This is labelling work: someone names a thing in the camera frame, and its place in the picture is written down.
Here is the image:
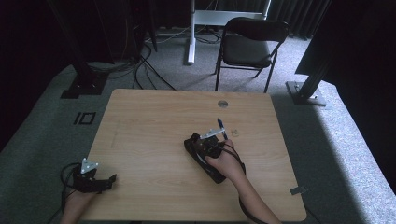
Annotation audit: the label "black pencil case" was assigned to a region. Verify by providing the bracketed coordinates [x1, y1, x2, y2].
[183, 132, 228, 185]

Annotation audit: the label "dark pleated curtain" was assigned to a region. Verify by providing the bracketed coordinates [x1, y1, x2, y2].
[267, 0, 332, 40]

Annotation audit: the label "black floor cables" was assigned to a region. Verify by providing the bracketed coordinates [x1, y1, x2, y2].
[87, 40, 177, 91]

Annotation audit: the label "white desk frame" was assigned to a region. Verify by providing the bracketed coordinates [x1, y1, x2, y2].
[186, 0, 273, 66]

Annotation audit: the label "person's right hand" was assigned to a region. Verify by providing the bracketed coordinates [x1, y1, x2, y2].
[205, 139, 248, 182]

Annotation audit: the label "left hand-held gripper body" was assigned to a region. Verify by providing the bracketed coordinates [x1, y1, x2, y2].
[73, 158, 108, 194]

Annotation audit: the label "blue pen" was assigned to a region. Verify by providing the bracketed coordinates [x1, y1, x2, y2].
[217, 118, 229, 141]

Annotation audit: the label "left hand-held gripper cable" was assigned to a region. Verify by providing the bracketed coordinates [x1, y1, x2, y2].
[46, 161, 82, 224]

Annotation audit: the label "right hand-held gripper cable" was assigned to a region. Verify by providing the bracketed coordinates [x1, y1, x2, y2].
[213, 141, 270, 224]

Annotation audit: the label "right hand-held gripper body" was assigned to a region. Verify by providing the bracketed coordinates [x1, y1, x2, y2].
[199, 127, 226, 159]

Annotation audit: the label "black stand with square base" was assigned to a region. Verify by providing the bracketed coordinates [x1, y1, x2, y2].
[46, 0, 109, 100]

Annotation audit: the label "hand-held gripper cable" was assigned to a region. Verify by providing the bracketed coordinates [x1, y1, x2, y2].
[213, 141, 270, 224]
[46, 161, 82, 224]

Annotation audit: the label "black stand with grey base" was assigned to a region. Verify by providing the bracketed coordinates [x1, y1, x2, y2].
[285, 59, 332, 107]

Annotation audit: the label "black folding chair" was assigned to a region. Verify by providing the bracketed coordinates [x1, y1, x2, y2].
[214, 16, 290, 94]

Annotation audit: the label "person's left hand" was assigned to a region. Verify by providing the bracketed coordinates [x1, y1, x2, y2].
[64, 191, 98, 216]

